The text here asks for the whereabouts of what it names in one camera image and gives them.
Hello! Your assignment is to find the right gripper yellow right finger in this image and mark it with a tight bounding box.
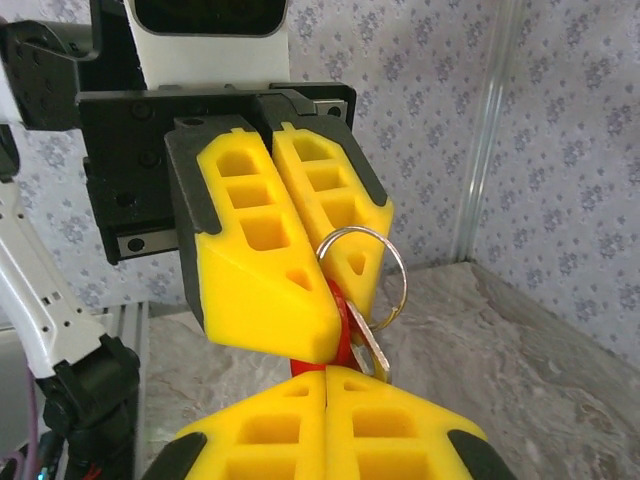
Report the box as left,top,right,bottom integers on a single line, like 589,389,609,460
325,372,519,480

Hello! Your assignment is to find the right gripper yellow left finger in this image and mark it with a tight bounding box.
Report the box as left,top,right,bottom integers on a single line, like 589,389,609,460
141,372,329,480

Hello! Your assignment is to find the silver metal keyring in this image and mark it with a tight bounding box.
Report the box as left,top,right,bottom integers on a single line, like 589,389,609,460
314,225,409,331

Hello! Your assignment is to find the red plastic key tag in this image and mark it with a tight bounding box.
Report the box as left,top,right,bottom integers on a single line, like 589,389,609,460
289,277,362,377

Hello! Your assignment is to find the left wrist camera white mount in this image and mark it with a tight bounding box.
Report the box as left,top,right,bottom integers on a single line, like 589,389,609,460
123,0,292,91

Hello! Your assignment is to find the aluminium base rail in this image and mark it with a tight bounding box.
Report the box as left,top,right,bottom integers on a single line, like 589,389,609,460
102,299,151,480

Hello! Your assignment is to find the aluminium left corner post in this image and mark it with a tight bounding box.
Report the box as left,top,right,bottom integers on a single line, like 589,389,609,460
457,0,521,264

